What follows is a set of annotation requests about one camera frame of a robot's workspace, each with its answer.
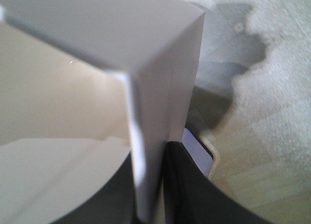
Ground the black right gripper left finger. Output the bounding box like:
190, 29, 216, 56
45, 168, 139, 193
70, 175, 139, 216
54, 155, 136, 224

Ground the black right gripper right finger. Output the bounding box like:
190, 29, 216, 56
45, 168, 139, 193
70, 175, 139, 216
162, 141, 268, 224

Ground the white plastic trash bin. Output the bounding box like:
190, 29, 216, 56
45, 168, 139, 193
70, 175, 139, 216
0, 0, 205, 224

